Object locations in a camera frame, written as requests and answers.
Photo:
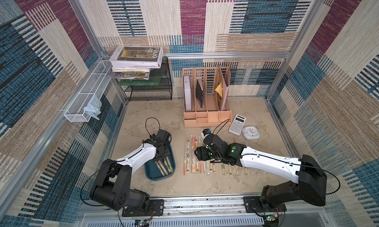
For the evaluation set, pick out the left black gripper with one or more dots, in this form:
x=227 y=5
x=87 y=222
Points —
x=167 y=152

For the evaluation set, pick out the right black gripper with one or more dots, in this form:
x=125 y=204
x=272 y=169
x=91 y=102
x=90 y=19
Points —
x=203 y=153

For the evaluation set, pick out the green text chopsticks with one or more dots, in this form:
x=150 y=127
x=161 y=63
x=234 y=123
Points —
x=223 y=169

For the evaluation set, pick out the green bamboo chopsticks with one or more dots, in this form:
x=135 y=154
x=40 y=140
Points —
x=188 y=154

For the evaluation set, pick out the teal plastic storage tray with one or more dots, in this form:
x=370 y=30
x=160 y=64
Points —
x=161 y=168

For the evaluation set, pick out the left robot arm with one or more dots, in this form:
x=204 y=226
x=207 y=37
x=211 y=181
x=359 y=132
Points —
x=111 y=187

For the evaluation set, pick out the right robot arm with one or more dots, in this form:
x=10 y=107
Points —
x=306 y=180

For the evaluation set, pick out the red leaf chopsticks in tray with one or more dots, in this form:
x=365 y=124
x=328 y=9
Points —
x=200 y=162

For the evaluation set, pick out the red striped chopsticks in tray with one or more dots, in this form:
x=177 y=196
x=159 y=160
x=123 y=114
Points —
x=193 y=157

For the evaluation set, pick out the white grey calculator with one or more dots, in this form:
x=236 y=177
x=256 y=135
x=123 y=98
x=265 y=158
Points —
x=237 y=125

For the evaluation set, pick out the white blue round clock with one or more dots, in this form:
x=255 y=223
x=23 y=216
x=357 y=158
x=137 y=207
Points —
x=250 y=133

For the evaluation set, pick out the white binder in organizer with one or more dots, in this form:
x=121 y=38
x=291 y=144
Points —
x=187 y=92

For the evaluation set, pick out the green folder on rack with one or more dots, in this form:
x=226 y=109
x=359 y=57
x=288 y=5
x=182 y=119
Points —
x=152 y=81

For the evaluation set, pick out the pink desk file organizer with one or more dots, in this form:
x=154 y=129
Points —
x=215 y=109

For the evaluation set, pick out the yellow paper folder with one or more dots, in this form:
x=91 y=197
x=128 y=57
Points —
x=219 y=90

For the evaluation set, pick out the black notebook in organizer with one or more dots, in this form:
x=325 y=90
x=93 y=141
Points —
x=199 y=91

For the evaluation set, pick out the crumpled pale blue cloth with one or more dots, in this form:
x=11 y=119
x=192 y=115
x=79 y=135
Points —
x=93 y=108

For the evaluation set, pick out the stack of colourful magazines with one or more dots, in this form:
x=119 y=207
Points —
x=129 y=73

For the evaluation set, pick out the white folio book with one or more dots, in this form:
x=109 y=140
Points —
x=137 y=57

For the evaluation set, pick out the black wire shelf rack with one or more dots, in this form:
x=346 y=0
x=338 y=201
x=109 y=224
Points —
x=157 y=87

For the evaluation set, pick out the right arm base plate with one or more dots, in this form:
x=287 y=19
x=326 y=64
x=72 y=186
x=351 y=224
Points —
x=253 y=204

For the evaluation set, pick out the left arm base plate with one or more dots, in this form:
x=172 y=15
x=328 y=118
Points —
x=154 y=207

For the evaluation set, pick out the white wire wall basket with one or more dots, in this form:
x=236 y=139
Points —
x=95 y=84

